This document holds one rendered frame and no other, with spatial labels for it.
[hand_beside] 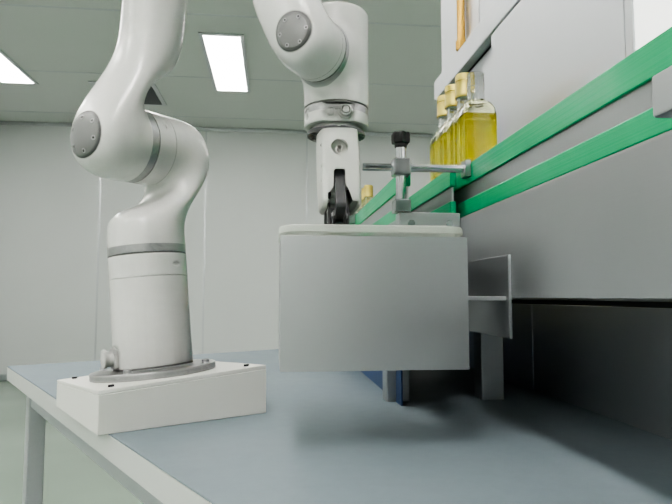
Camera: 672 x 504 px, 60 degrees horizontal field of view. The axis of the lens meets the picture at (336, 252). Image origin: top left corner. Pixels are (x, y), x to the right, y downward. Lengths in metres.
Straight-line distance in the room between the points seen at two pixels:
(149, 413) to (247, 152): 6.28
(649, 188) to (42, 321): 7.03
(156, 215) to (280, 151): 6.13
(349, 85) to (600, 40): 0.39
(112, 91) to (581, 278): 0.70
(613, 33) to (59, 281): 6.73
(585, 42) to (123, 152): 0.71
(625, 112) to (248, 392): 0.63
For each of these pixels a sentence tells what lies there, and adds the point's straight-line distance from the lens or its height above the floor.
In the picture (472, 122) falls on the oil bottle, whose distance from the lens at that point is 1.02.
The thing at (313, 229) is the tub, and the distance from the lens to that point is 0.67.
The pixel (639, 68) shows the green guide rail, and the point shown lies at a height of 1.12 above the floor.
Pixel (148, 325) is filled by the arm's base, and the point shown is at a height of 0.88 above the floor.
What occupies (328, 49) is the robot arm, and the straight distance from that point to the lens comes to 0.71.
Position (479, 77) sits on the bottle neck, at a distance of 1.07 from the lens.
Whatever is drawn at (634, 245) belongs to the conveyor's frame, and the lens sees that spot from 0.52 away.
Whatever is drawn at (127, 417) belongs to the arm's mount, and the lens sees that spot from 0.84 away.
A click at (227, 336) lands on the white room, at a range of 6.86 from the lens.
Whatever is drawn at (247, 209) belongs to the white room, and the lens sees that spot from 6.91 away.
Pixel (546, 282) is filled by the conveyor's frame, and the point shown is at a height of 0.94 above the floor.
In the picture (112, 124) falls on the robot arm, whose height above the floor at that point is 1.18.
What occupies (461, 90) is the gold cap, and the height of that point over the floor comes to 1.30.
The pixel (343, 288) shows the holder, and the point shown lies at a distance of 0.67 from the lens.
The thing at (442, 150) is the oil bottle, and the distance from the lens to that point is 1.13.
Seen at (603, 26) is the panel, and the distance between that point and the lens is 0.96.
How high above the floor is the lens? 0.93
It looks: 4 degrees up
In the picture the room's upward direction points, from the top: straight up
